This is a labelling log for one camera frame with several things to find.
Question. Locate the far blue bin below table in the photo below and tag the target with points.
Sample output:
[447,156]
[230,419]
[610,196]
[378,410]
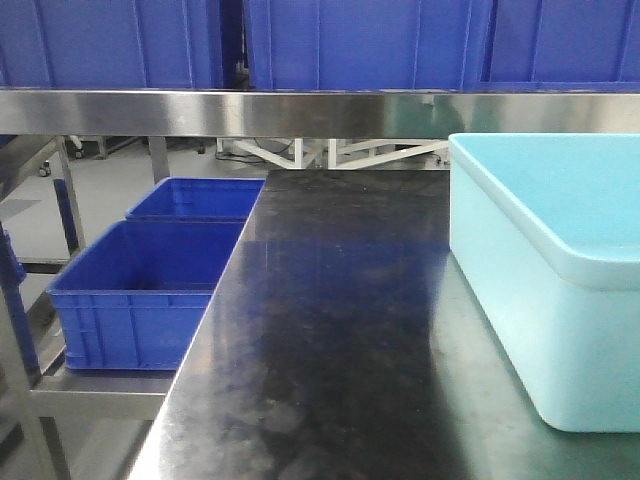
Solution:
[184,199]

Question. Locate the blue bin below table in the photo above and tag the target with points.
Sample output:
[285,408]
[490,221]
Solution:
[133,299]
[184,199]

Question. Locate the upper middle blue crate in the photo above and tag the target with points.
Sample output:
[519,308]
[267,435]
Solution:
[365,45]

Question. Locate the blue crate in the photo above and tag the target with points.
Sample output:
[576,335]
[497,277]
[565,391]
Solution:
[365,45]
[111,44]
[563,45]

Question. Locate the near blue bin below table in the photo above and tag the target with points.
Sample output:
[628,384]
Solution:
[133,299]

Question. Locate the light blue foam box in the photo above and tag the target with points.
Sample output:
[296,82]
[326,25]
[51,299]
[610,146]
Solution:
[545,228]

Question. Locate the upper right blue crate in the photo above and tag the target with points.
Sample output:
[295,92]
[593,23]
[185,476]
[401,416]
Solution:
[563,45]

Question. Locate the upper left blue crate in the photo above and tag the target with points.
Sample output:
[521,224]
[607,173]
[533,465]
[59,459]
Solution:
[111,44]

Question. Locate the white metal frame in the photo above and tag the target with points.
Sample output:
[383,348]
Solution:
[341,154]

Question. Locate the stainless steel shelf frame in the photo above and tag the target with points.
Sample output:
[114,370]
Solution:
[335,346]

